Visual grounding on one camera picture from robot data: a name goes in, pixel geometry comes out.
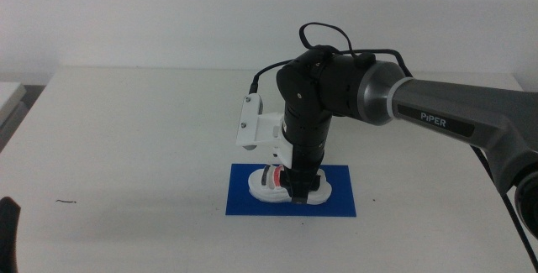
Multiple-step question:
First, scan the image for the white shoe with red stripes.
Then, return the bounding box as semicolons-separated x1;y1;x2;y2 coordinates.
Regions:
247;164;334;206

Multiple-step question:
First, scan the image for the black camera cable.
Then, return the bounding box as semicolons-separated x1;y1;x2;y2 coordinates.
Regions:
250;21;415;95

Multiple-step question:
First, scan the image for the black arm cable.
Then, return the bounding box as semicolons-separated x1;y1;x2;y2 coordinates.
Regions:
469;144;538;272

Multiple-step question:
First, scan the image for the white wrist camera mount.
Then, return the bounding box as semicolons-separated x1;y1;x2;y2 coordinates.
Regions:
235;92;294;169

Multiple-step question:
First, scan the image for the blue rectangular mat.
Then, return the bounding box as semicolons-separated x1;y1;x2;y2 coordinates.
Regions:
225;163;357;218

